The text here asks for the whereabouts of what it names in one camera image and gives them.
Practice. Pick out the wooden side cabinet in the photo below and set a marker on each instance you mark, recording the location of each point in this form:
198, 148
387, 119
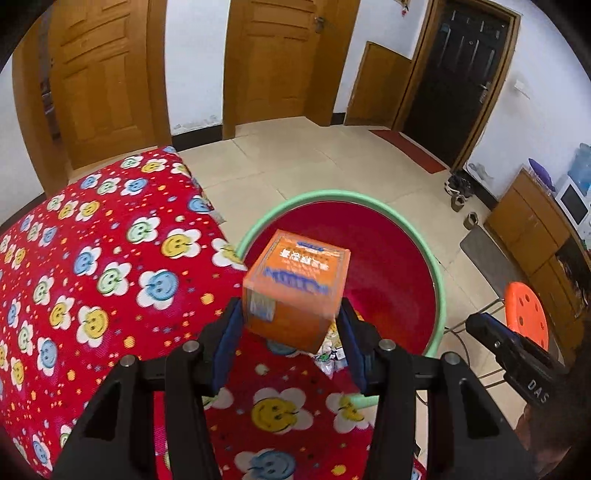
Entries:
538, 237

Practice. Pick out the red door mat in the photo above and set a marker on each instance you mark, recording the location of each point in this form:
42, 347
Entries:
418, 155

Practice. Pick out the dark entrance door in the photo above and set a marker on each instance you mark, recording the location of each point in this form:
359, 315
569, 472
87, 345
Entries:
463, 60

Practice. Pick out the middle wooden door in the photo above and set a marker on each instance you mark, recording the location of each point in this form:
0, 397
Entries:
277, 49

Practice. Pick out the rice cracker snack bag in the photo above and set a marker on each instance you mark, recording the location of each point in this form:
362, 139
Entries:
331, 358

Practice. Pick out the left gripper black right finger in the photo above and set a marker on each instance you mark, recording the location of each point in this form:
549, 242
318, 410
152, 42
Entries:
468, 435

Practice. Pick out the pair of dark shoes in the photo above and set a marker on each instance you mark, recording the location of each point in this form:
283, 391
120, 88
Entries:
459, 184

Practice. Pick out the grey floor mat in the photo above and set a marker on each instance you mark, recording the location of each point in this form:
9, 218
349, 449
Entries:
498, 270

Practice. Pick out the brown shoe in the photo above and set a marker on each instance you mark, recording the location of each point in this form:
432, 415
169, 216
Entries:
471, 221
458, 202

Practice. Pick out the wooden door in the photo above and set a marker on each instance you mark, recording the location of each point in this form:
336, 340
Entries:
99, 78
277, 49

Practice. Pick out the red bin with green rim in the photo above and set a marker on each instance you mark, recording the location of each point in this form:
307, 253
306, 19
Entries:
393, 282

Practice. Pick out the orange cardboard box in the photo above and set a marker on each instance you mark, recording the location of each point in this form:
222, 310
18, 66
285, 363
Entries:
292, 293

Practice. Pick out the white microwave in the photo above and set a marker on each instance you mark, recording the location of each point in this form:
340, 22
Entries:
574, 204

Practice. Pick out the left wooden door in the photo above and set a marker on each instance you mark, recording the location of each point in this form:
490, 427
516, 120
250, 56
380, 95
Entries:
99, 78

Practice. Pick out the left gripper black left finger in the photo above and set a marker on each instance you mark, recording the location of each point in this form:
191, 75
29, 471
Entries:
114, 436

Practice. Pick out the red smiley flower tablecloth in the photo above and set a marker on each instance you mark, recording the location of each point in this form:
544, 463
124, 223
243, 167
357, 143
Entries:
131, 260

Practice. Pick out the wooden wall cabinet panel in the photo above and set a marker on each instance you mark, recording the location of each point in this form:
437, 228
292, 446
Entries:
379, 88

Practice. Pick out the person's right hand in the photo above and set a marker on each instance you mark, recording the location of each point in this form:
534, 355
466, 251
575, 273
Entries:
559, 442

